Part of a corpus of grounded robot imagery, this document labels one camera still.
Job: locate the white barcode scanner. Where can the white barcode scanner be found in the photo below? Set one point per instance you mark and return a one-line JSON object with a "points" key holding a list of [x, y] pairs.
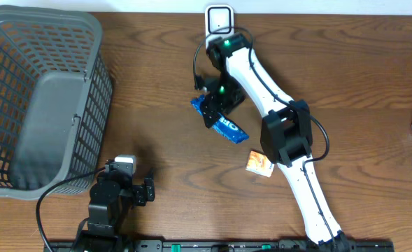
{"points": [[219, 22]]}

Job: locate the blue Oreo cookie pack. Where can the blue Oreo cookie pack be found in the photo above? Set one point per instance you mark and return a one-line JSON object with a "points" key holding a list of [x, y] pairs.
{"points": [[223, 126]]}

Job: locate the orange white snack packet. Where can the orange white snack packet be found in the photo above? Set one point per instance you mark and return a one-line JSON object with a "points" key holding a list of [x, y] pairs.
{"points": [[259, 164]]}

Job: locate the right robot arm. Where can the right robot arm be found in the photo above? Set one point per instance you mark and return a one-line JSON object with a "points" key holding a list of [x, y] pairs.
{"points": [[286, 128]]}

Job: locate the grey plastic mesh basket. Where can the grey plastic mesh basket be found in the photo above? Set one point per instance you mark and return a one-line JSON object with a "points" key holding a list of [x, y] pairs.
{"points": [[55, 94]]}

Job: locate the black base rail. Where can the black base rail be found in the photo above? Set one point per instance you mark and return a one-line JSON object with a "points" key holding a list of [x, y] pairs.
{"points": [[247, 246]]}

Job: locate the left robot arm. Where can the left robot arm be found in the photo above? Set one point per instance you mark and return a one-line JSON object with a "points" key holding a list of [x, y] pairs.
{"points": [[111, 198]]}

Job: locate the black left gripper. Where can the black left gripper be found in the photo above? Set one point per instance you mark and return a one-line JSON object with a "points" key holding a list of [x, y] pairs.
{"points": [[140, 196]]}

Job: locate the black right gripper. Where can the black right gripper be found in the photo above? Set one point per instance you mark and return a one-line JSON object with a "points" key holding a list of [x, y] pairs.
{"points": [[222, 107]]}

